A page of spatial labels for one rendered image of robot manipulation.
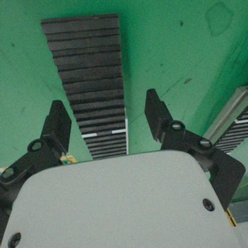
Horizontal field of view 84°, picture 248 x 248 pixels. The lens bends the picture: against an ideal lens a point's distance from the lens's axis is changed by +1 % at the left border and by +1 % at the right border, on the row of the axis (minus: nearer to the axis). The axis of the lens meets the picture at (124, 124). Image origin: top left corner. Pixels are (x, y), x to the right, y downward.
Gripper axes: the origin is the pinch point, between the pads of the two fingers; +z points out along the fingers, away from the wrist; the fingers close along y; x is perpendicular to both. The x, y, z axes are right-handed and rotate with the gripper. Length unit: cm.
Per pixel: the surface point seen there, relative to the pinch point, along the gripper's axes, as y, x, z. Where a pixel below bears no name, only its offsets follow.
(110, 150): -0.5, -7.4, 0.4
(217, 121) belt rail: 17.0, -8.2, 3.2
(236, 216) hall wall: 676, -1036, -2
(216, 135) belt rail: 17.0, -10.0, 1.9
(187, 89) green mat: 10.0, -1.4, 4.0
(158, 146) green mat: 8.5, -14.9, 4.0
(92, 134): -2.1, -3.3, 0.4
